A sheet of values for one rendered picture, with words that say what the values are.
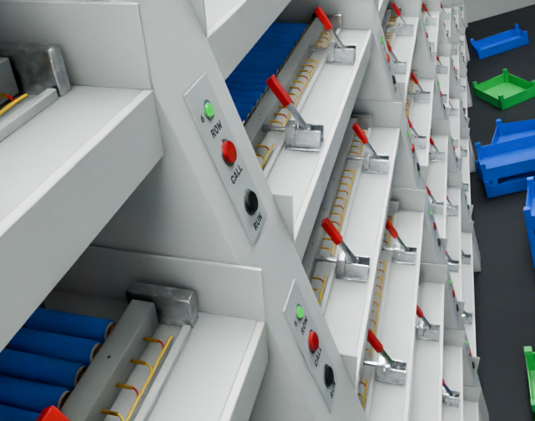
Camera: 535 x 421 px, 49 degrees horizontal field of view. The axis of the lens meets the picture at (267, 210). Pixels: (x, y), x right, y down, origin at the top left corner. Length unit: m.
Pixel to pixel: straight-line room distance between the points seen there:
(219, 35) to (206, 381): 0.26
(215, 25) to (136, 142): 0.16
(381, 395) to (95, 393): 0.54
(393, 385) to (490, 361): 1.04
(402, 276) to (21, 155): 0.81
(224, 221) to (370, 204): 0.51
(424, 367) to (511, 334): 0.84
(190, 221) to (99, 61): 0.12
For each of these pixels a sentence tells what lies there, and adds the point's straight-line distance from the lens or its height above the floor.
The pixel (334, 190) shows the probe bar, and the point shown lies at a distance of 0.87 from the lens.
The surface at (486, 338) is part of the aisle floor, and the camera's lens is 1.96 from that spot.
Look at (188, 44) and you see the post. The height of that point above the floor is 1.31.
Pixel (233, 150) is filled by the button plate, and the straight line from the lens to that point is 0.42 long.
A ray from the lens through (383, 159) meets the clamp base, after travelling 0.97.
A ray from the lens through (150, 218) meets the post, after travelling 0.42.
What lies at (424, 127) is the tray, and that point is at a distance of 1.53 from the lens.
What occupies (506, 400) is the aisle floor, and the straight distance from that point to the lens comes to 1.80.
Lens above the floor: 1.38
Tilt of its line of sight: 27 degrees down
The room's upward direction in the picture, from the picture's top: 23 degrees counter-clockwise
